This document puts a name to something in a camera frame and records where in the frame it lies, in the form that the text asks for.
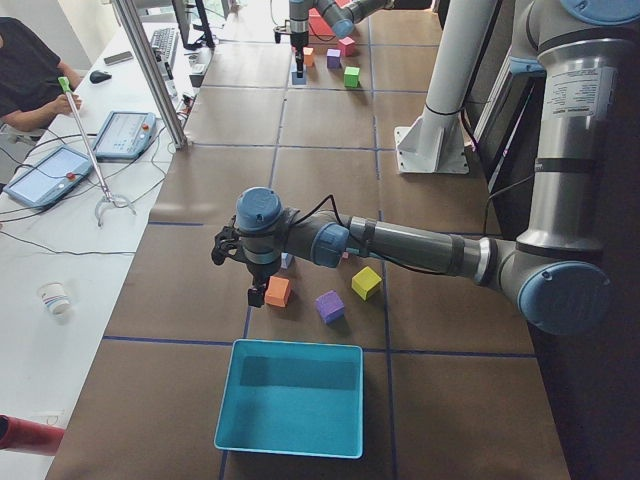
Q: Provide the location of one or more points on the far teach pendant tablet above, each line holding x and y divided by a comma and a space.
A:
124, 136

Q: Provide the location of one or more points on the light blue foam block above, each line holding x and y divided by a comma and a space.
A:
286, 260
298, 78

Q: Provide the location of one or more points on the smartphone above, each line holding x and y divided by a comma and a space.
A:
118, 58

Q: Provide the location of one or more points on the black computer monitor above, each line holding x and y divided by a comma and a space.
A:
193, 24

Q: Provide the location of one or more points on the near orange foam block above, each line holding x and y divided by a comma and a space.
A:
278, 291

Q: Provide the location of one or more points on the teach pendant tablet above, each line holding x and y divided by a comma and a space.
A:
124, 136
49, 180

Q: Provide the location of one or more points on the far crimson foam block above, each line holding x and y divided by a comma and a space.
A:
347, 46

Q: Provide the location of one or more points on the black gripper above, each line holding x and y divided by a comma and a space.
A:
258, 273

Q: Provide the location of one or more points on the second arm gripper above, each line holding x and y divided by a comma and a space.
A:
298, 42

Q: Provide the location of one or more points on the teal plastic bin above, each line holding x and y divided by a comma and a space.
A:
293, 398

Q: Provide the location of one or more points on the paper cup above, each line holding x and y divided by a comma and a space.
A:
54, 297

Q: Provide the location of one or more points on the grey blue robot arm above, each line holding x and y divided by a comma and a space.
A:
550, 271

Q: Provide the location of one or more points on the person in black shirt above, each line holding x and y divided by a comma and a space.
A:
31, 96

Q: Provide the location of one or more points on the orange foam block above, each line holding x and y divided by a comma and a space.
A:
278, 291
308, 56

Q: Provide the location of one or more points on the second grey robot arm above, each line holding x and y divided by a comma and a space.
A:
341, 20

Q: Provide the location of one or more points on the yellow foam block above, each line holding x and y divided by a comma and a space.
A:
366, 283

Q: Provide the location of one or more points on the aluminium frame post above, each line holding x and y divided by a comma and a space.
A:
137, 37

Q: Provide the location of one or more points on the red plastic bin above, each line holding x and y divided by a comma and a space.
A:
318, 27

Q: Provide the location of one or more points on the near purple foam block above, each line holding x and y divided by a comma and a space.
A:
330, 306

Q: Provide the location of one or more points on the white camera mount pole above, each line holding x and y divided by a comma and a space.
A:
434, 143

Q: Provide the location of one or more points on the near teach pendant tablet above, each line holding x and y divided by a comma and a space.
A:
49, 180

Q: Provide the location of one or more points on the purple foam block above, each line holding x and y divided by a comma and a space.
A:
330, 306
333, 58

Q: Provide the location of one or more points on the far purple foam block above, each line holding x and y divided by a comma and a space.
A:
333, 58

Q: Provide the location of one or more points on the red object at edge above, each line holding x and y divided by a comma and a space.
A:
24, 436

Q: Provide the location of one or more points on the green foam block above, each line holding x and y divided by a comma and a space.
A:
351, 77

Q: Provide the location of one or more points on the black keyboard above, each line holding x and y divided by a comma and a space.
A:
164, 41

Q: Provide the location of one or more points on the black computer mouse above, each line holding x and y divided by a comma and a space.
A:
97, 77

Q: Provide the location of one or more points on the far orange foam block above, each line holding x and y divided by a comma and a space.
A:
308, 56

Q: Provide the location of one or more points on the reacher grabber tool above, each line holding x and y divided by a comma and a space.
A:
109, 199

